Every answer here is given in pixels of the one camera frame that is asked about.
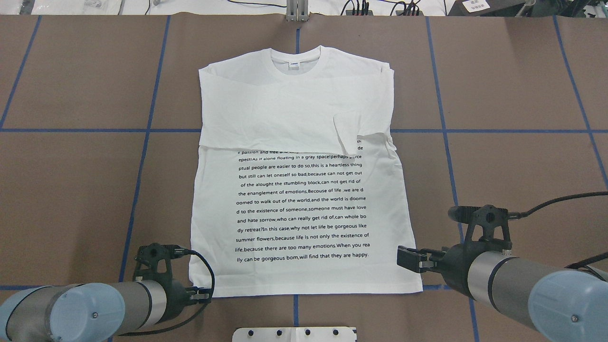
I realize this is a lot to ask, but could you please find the white long-sleeve printed shirt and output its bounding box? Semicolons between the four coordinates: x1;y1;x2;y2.
190;46;423;297

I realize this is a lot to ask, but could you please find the white mount base plate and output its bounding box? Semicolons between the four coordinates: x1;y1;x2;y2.
232;326;358;342

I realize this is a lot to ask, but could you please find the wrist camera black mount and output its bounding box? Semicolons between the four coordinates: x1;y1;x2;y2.
133;243;193;285
448;204;523;256

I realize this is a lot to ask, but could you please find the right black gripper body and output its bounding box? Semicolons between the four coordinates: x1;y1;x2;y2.
437;243;475;297

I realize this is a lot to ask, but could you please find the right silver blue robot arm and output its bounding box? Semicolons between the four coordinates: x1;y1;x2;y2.
397;242;608;342

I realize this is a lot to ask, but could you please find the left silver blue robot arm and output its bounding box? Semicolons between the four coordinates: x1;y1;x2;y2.
1;280;214;342

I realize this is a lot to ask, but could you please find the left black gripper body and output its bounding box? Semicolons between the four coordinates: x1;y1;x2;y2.
161;281;196;320

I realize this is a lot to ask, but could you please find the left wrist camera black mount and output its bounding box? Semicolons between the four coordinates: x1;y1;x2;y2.
133;243;193;285

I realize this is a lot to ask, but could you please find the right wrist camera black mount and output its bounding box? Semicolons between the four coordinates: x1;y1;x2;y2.
448;204;523;256

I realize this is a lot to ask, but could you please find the grey orange cable hub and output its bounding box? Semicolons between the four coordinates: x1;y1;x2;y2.
340;0;373;17

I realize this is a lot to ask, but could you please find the black box with label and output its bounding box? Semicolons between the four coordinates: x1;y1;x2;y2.
447;0;536;17

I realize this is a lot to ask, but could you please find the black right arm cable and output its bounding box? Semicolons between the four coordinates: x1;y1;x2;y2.
513;191;608;220

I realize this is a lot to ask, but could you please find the clear plastic bag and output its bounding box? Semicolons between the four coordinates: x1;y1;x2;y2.
77;0;124;15

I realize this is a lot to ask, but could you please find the aluminium frame post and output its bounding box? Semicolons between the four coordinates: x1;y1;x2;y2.
286;0;310;22

